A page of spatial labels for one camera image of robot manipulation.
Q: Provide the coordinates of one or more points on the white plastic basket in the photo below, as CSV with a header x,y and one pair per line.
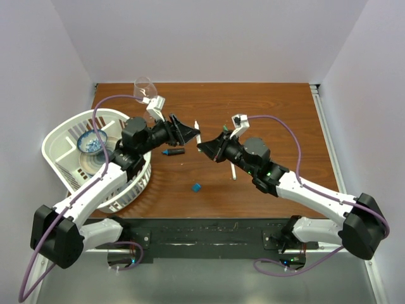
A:
x,y
74,153

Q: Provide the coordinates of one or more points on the aluminium frame rail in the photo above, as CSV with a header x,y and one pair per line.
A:
x,y
370,265

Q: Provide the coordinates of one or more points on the white pen light green end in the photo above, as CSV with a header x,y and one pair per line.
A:
x,y
233,171

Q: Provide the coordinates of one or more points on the stacked plates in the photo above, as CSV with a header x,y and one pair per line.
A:
x,y
90,164

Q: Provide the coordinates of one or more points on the black blue highlighter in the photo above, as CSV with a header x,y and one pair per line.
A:
x,y
173,151

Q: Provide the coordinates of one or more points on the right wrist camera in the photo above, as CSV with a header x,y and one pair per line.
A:
x,y
241,124

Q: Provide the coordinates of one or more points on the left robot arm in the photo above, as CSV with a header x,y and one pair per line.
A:
x,y
60,233

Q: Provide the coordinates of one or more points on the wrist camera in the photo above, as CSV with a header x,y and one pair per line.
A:
x,y
154,107
241,124

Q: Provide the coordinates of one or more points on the blue highlighter cap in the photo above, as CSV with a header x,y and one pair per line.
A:
x,y
196,187

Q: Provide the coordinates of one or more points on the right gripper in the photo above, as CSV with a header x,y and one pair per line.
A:
x,y
215,149

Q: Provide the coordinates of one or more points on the white pen dark green end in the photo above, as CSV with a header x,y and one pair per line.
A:
x,y
198,137

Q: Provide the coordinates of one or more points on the blue patterned bowl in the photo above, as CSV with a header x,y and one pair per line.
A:
x,y
89,144

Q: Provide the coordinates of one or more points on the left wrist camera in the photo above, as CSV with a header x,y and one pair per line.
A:
x,y
154,107

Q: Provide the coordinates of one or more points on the clear wine glass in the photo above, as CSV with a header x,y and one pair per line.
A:
x,y
145,93

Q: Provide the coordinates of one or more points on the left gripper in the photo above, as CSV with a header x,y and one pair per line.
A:
x,y
178,133

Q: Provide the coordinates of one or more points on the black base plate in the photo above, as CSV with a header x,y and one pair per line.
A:
x,y
213,238

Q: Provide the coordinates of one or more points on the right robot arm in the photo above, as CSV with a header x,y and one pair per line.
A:
x,y
354,222

